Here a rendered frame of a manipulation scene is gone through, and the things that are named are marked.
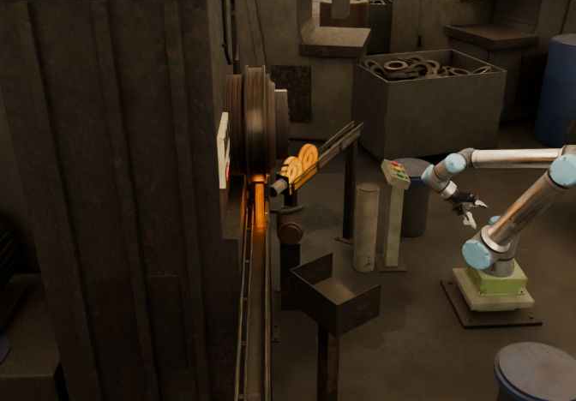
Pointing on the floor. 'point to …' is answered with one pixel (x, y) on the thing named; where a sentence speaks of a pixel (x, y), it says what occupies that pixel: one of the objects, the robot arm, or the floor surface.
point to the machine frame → (129, 176)
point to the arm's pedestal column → (517, 318)
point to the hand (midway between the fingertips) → (483, 218)
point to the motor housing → (288, 251)
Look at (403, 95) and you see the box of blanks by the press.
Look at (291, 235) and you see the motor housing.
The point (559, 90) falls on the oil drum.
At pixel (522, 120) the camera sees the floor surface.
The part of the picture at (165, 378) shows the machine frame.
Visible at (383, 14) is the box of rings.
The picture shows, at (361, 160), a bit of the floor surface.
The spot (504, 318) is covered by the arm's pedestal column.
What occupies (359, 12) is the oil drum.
